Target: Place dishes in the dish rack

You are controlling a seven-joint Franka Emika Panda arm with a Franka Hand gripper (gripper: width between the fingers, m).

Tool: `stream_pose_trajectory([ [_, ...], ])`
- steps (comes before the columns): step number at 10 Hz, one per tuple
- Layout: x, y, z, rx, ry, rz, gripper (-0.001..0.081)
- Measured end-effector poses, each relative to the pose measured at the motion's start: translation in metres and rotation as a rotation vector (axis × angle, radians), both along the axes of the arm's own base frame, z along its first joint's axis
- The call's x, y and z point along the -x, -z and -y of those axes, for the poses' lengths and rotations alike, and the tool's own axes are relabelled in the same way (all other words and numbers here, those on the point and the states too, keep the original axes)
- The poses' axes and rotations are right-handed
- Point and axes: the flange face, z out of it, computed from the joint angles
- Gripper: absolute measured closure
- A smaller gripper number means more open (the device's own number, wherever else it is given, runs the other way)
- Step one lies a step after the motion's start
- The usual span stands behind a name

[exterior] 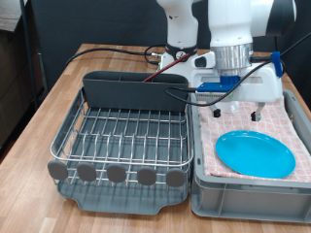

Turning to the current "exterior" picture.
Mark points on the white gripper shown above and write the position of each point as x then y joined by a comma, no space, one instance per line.
262,87

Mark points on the blue plastic plate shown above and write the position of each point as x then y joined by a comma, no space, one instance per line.
256,155

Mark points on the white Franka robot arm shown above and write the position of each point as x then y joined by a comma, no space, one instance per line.
230,26

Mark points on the pink checked towel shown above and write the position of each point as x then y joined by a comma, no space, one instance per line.
278,132

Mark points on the grey plastic crate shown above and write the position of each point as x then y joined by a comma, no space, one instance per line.
243,200

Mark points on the dark grey cutlery holder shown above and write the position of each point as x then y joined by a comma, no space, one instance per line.
129,93

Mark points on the grey plastic drain tray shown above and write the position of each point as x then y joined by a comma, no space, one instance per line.
129,204

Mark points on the black metal stand pole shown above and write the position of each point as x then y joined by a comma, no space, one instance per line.
28,48

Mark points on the grey shelf board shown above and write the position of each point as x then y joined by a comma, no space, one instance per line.
9,14

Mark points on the wrist camera on blue mount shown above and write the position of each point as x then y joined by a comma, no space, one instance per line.
215,87

